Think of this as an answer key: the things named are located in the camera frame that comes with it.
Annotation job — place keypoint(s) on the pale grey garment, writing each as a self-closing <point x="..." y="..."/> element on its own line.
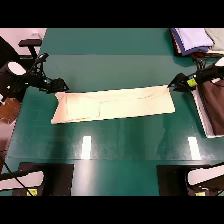
<point x="217" y="36"/>

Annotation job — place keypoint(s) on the lilac garment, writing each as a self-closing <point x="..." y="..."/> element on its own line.
<point x="193" y="38"/>

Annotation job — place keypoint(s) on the cream garment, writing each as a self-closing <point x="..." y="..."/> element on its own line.
<point x="113" y="104"/>

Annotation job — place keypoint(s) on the white garment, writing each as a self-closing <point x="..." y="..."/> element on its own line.
<point x="202" y="116"/>

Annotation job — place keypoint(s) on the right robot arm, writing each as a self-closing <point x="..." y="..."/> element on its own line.
<point x="206" y="175"/>

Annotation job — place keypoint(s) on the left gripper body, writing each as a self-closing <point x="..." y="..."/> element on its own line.
<point x="57" y="86"/>

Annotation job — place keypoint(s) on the brown garment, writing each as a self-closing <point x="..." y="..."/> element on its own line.
<point x="215" y="106"/>

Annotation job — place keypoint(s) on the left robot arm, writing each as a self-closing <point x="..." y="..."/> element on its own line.
<point x="14" y="68"/>

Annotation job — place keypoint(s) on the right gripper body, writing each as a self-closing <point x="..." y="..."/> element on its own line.
<point x="181" y="83"/>

